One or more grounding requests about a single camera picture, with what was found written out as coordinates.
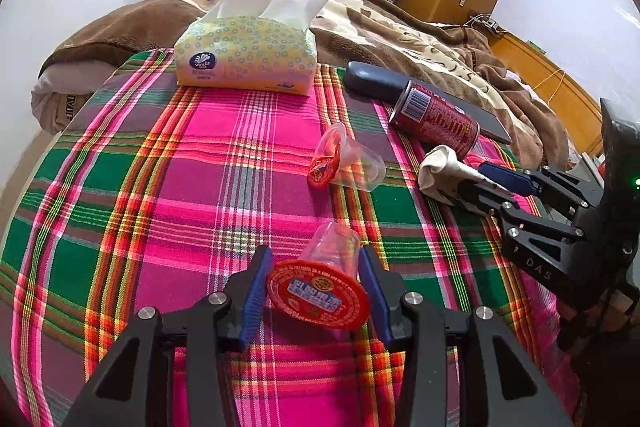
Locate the yellow tissue pack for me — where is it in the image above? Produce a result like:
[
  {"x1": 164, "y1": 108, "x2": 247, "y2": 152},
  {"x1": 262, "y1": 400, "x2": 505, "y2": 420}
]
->
[{"x1": 173, "y1": 0, "x2": 335, "y2": 96}]

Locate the beige paper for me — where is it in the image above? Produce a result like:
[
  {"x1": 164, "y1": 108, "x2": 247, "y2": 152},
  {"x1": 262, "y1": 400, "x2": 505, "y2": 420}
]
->
[{"x1": 417, "y1": 145, "x2": 511, "y2": 208}]

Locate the yellow cable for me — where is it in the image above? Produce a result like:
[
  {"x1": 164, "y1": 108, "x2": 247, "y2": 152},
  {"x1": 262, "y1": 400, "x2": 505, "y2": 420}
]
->
[{"x1": 530, "y1": 69, "x2": 568, "y2": 95}]

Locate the red drink can with barcode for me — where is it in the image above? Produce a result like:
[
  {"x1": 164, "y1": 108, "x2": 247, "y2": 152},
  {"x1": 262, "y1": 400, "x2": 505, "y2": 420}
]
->
[{"x1": 389, "y1": 81, "x2": 481, "y2": 160}]

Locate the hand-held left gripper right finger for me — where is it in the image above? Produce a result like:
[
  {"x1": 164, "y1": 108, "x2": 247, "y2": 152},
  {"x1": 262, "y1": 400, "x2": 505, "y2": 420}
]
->
[{"x1": 357, "y1": 246, "x2": 573, "y2": 427}]

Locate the pink green plaid cloth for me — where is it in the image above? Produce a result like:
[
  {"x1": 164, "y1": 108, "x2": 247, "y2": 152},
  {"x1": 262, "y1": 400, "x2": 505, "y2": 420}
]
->
[{"x1": 0, "y1": 49, "x2": 586, "y2": 427}]

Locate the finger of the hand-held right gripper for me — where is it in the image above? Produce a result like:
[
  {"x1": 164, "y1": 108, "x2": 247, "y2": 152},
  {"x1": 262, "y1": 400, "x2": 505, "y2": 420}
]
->
[
  {"x1": 452, "y1": 179, "x2": 586, "y2": 248},
  {"x1": 477, "y1": 161, "x2": 601, "y2": 208}
]

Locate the white power strip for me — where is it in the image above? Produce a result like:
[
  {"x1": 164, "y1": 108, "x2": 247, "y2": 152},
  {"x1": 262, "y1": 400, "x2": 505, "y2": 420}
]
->
[{"x1": 467, "y1": 12, "x2": 501, "y2": 32}]

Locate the dark handled kitchen knife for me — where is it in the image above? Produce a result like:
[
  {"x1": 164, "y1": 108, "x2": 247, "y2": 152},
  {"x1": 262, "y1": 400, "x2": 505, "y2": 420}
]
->
[{"x1": 343, "y1": 61, "x2": 513, "y2": 145}]

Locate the brown printed blanket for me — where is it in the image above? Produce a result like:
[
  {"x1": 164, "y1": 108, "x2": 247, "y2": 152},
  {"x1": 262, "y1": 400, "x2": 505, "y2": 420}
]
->
[{"x1": 40, "y1": 0, "x2": 571, "y2": 168}]

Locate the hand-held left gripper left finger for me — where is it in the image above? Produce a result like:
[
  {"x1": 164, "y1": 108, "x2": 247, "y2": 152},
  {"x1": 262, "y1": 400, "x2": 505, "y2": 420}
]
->
[{"x1": 62, "y1": 246, "x2": 275, "y2": 427}]

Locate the wooden headboard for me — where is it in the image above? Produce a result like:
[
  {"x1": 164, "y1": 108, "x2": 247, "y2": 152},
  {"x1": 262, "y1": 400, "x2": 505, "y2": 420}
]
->
[{"x1": 487, "y1": 32, "x2": 606, "y2": 158}]

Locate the jelly cup with red lid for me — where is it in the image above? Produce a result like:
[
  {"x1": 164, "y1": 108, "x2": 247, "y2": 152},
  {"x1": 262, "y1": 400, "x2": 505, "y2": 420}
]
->
[
  {"x1": 307, "y1": 123, "x2": 387, "y2": 192},
  {"x1": 265, "y1": 221, "x2": 371, "y2": 332}
]

